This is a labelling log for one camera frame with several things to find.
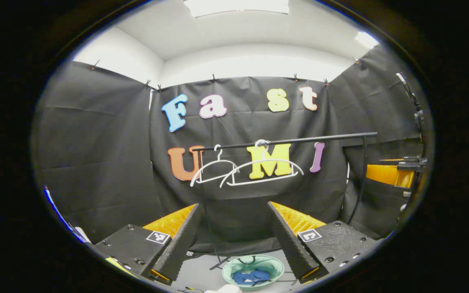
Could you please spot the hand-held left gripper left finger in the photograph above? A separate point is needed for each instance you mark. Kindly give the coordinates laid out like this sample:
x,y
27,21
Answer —
x,y
179,248

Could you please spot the large ceiling light panel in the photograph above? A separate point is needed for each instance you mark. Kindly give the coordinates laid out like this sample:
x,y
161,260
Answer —
x,y
234,6

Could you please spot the blue button shirt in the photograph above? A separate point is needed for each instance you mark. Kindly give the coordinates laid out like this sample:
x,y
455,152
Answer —
x,y
250,277

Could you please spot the black clothes rack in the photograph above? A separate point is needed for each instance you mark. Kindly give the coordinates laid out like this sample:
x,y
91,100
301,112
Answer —
x,y
320,138

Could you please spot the black backdrop cloth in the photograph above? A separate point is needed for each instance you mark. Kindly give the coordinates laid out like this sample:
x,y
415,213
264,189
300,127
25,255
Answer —
x,y
96,162

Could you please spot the green laundry hamper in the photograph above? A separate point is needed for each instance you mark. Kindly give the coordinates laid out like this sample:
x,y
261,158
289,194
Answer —
x,y
271,264

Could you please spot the small ceiling light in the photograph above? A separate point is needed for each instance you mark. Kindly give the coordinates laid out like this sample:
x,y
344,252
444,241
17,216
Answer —
x,y
367,40

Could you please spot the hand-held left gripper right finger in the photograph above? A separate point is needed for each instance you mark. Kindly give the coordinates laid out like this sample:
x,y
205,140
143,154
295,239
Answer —
x,y
291,248

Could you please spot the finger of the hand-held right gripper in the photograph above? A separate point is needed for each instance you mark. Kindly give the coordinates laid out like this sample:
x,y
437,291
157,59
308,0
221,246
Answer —
x,y
385,174
411,163

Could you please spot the white plastic clothes hanger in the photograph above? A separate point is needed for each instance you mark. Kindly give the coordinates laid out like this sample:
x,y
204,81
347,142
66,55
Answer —
x,y
259,142
219,159

